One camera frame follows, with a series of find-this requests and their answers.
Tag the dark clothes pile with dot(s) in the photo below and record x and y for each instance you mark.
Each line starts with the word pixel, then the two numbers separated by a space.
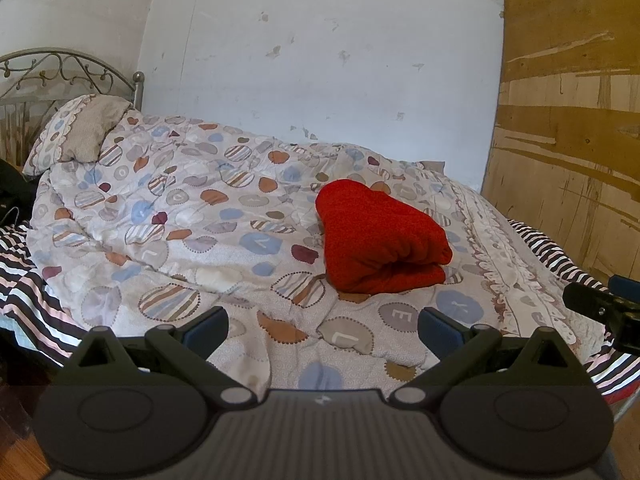
pixel 15 185

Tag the patterned duvet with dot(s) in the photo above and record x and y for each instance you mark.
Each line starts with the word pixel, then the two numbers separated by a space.
pixel 200 220

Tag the red long-sleeved top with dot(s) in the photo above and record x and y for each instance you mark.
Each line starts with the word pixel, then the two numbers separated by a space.
pixel 375 235

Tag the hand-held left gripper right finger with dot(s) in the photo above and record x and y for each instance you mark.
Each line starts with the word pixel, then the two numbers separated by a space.
pixel 442 332

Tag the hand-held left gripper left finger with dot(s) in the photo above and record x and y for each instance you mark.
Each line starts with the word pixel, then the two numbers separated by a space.
pixel 205 330

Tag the striped bed sheet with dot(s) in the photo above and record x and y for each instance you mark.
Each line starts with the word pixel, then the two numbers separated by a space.
pixel 35 290

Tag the patterned pillow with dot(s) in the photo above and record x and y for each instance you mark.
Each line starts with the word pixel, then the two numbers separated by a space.
pixel 85 130

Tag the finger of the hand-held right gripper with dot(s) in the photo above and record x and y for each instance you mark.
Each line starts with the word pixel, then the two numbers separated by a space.
pixel 627 290
pixel 590 300

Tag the metal headboard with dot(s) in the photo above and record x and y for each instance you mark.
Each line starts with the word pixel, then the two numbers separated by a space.
pixel 138 90

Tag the wooden board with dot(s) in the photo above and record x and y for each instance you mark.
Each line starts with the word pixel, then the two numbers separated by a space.
pixel 565 110

